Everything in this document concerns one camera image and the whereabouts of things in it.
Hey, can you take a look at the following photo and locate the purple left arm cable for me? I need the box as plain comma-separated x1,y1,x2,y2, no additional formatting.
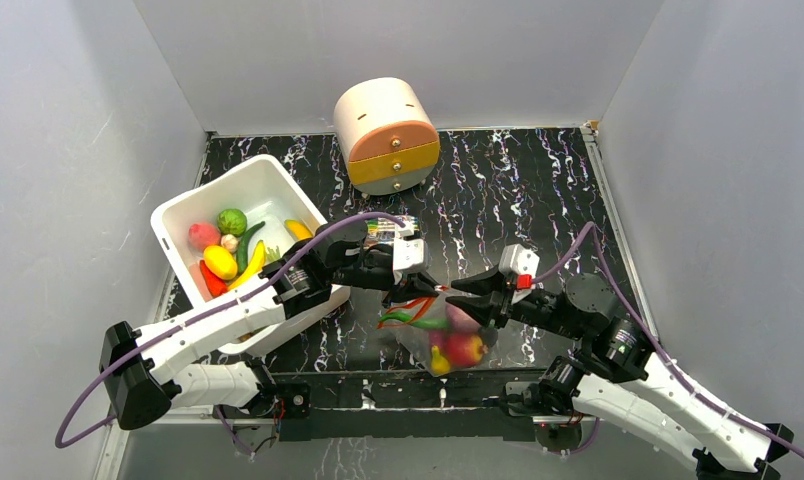
54,211,408,450

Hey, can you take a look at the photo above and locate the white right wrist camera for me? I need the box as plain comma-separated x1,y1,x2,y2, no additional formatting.
498,244,540,290

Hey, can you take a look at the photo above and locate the white garlic bulb toy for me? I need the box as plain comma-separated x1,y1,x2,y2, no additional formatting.
219,234,240,254

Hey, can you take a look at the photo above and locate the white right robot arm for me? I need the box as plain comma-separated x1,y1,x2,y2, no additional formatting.
448,268,793,479

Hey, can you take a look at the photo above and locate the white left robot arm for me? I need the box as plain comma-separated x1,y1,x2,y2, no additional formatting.
99,215,437,430

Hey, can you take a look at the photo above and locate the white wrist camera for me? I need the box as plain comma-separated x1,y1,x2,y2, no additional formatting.
392,236,428,274
498,244,540,290

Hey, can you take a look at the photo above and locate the pack of coloured markers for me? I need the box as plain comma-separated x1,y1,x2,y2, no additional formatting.
364,215,421,248

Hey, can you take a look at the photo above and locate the dark green cucumber toy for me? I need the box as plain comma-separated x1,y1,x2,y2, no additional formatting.
235,221,266,275

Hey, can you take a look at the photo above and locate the yellow banana toy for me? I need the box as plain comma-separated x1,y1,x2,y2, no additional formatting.
284,220,314,241
430,345,452,376

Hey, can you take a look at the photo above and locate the clear orange-zip bag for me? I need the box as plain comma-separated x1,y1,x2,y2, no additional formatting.
377,285,498,376

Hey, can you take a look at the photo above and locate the round pastel drawer cabinet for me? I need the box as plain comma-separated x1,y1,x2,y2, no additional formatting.
333,77,440,196

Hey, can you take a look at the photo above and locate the red fruit toy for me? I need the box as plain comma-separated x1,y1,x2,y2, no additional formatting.
445,333,489,369

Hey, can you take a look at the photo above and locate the yellow lemon toy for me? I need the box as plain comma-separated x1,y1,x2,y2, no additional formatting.
203,245,238,282

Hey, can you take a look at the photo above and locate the black base frame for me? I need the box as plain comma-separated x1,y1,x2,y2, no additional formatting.
196,367,642,443

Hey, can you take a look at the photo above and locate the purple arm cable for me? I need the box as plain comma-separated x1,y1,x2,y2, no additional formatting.
54,211,408,450
534,221,804,480

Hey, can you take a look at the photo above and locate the pink peach toy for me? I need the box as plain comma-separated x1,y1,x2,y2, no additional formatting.
187,222,222,252

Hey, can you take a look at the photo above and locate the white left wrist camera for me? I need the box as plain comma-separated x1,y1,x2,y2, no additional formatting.
392,236,428,274

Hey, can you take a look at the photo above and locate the white plastic food bin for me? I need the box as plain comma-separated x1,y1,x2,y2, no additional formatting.
150,154,350,356

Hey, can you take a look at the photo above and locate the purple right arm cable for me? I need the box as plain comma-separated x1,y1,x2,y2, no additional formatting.
534,221,804,480

